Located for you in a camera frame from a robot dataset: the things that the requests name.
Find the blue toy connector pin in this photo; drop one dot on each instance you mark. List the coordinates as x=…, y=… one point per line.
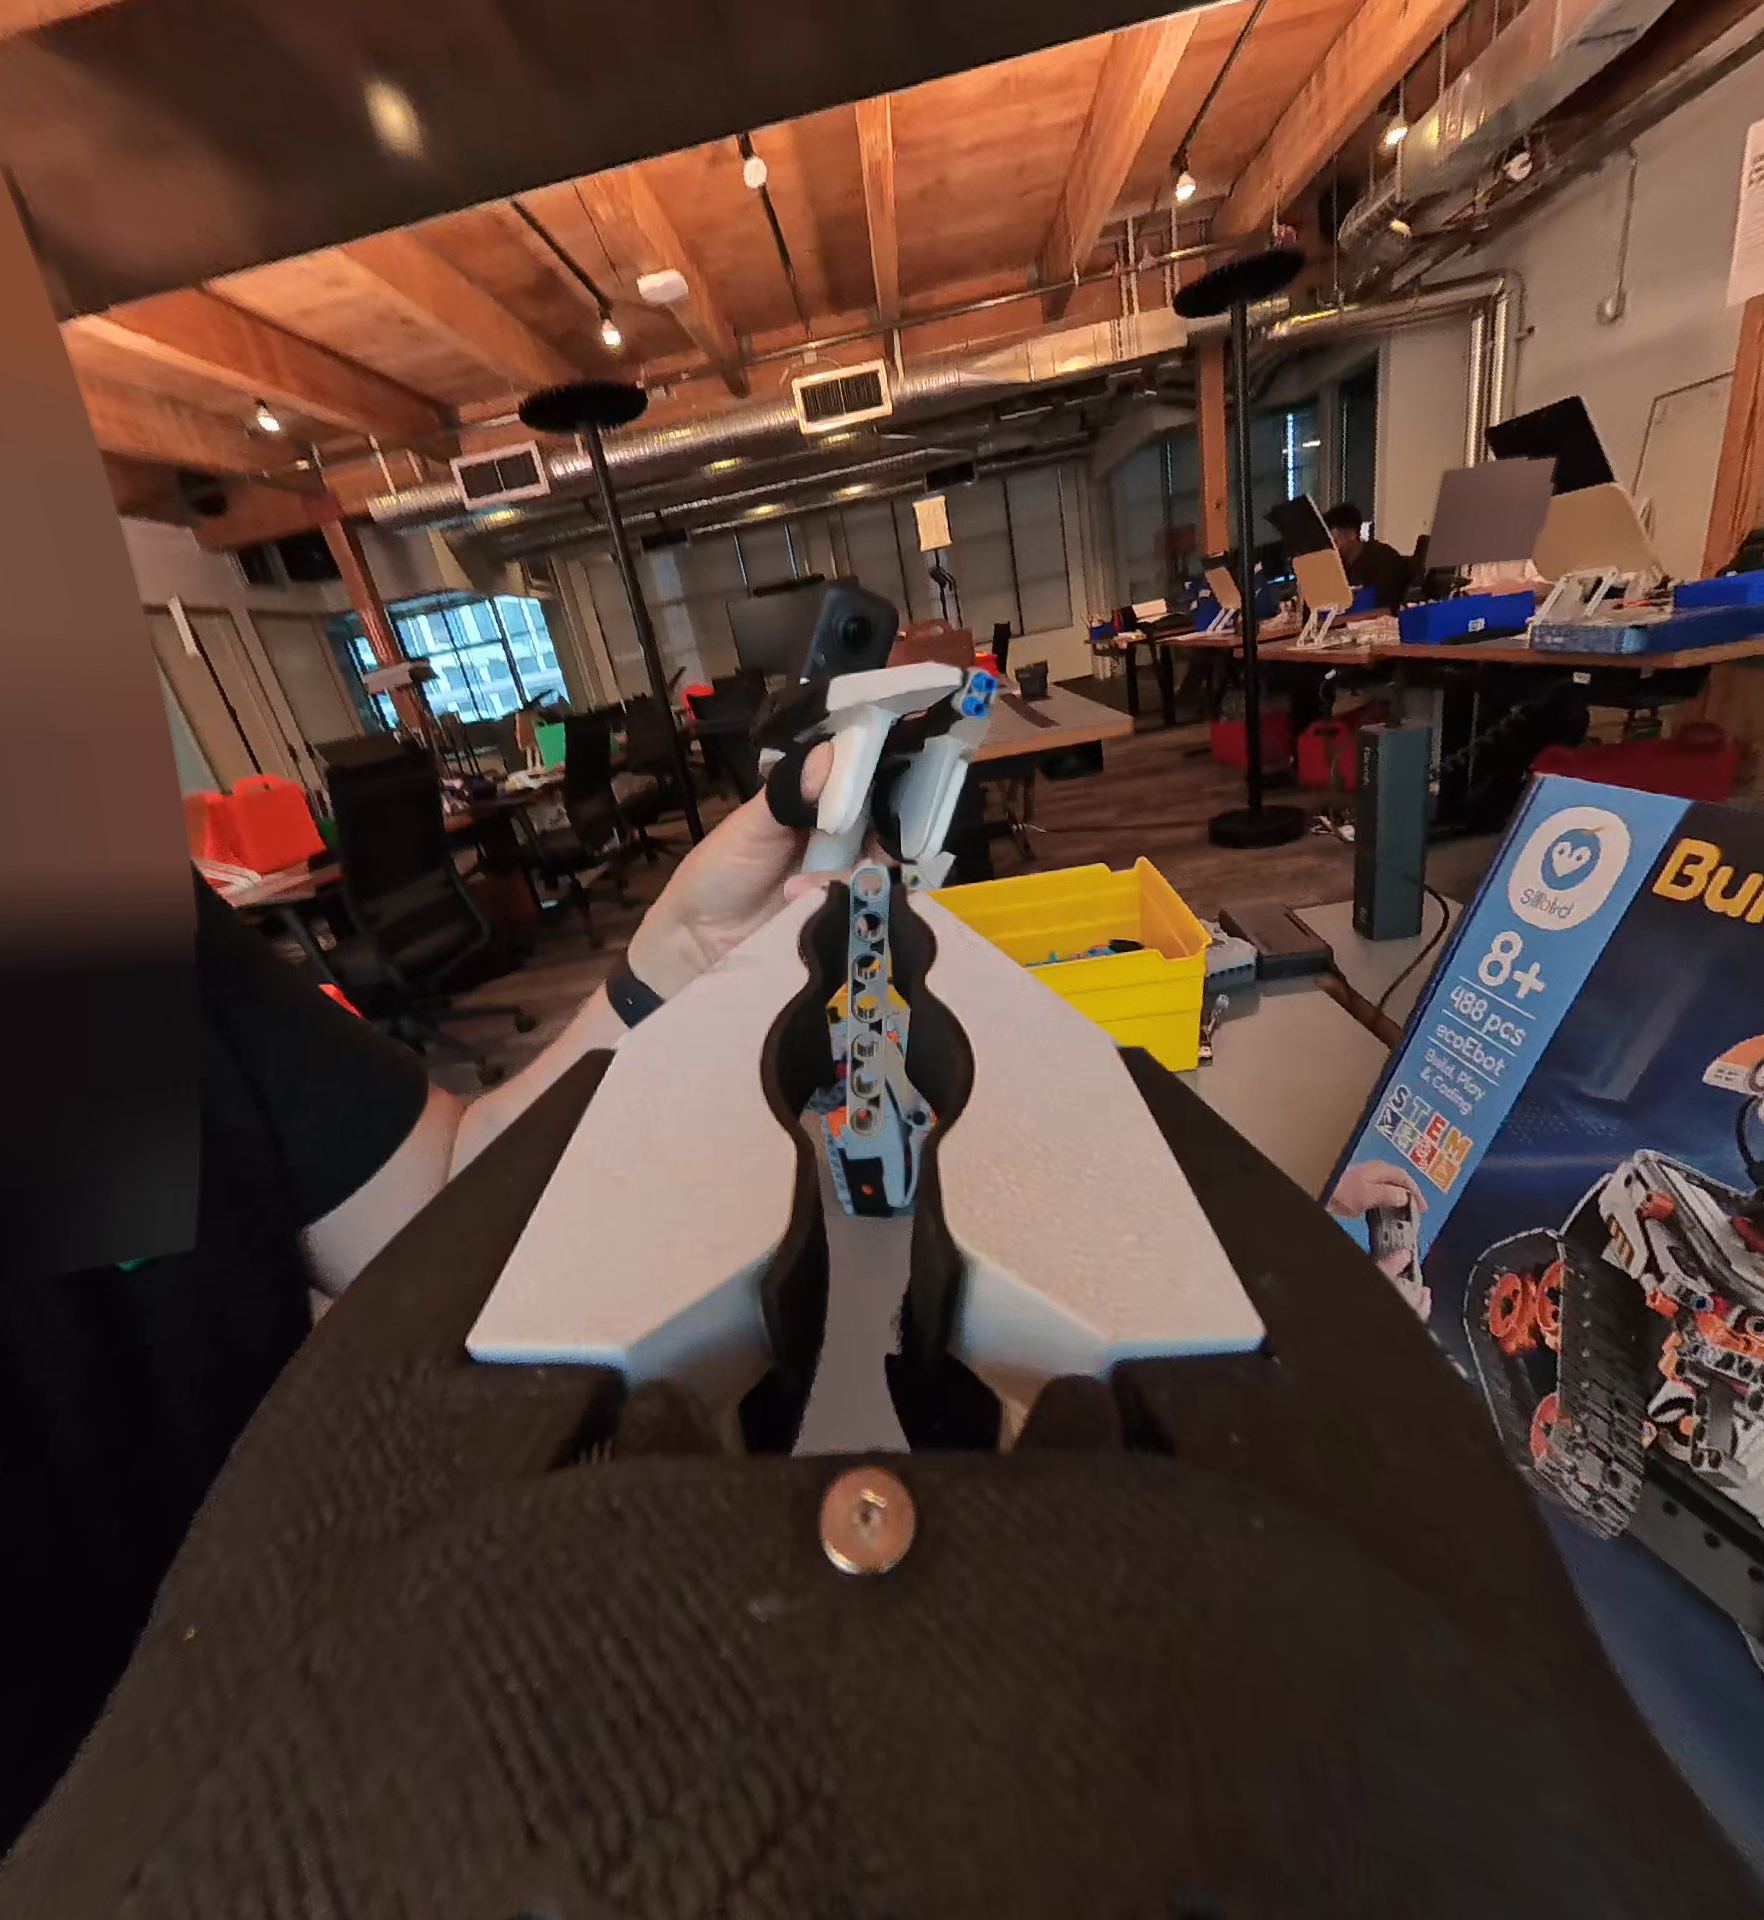
x=980, y=692

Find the black office chair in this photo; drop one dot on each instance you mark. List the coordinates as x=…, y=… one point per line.
x=401, y=869

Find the long wooden table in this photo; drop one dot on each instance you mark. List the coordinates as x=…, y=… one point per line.
x=1574, y=652

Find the person's black shirt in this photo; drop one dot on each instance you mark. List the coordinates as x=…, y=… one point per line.
x=328, y=1080

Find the black wristwatch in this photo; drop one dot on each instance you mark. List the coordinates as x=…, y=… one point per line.
x=632, y=990

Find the orange case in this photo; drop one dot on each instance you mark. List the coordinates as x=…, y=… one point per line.
x=253, y=826

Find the pile of toy pieces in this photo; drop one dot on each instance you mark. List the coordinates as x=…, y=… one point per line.
x=1086, y=951

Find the red plastic crate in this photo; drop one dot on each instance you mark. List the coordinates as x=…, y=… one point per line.
x=1280, y=742
x=1632, y=765

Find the person's left forearm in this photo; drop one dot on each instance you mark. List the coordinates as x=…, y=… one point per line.
x=492, y=1125

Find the dark tower device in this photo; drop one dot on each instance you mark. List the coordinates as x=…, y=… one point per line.
x=1392, y=826

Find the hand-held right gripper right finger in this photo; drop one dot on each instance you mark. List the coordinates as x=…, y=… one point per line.
x=1077, y=1201

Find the yellow storage bin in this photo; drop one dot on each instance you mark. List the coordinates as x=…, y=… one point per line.
x=1108, y=960

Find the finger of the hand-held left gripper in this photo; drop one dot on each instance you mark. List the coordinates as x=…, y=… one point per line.
x=898, y=686
x=941, y=794

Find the black flat device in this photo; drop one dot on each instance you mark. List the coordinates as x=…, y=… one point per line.
x=1280, y=939

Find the blue robot kit booklet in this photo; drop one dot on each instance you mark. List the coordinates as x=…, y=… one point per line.
x=889, y=1162

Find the grey toy motor block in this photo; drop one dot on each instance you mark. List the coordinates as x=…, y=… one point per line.
x=1224, y=982

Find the person's left hand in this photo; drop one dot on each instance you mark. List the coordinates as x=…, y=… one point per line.
x=732, y=899

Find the blue robot kit box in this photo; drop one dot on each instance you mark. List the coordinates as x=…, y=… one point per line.
x=1602, y=1201

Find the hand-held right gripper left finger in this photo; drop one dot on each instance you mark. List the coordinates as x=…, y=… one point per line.
x=642, y=1201

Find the grey table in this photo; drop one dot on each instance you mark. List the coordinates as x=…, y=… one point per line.
x=1048, y=721

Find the blue parts tray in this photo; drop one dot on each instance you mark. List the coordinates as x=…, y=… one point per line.
x=1761, y=594
x=1647, y=628
x=1469, y=615

